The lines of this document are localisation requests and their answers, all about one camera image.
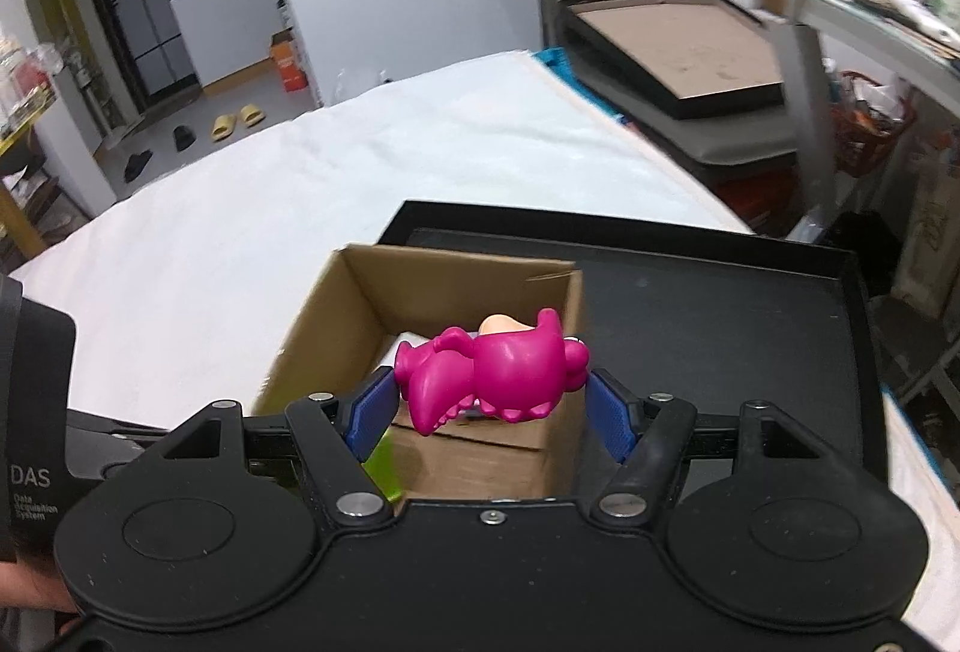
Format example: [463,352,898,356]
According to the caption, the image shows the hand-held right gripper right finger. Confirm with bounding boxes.
[586,367,815,527]

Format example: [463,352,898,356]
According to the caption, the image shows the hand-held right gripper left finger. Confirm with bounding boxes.
[161,365,404,528]

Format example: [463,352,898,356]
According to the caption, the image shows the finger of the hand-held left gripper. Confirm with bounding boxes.
[67,407,172,477]

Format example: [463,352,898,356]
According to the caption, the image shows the green hexagonal box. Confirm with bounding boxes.
[360,431,407,504]

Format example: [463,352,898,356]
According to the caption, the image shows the cardboard box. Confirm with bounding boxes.
[251,242,587,503]

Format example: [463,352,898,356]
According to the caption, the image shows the magenta dinosaur figure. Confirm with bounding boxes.
[394,308,593,437]

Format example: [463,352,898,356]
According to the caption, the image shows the black tray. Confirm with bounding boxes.
[375,199,893,497]

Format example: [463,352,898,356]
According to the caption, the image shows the person's left hand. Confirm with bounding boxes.
[0,560,80,638]

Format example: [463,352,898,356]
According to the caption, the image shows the black bag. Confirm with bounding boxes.
[816,209,902,302]

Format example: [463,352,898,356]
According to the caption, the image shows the orange box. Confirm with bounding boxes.
[268,28,310,95]

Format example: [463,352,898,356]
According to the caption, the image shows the white tote bag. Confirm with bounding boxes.
[898,148,960,317]

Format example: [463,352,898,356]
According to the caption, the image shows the black framed board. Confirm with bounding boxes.
[557,0,786,122]

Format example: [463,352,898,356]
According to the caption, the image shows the red basket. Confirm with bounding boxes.
[831,70,917,178]

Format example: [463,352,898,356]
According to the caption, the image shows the grey table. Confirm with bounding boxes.
[752,0,960,227]

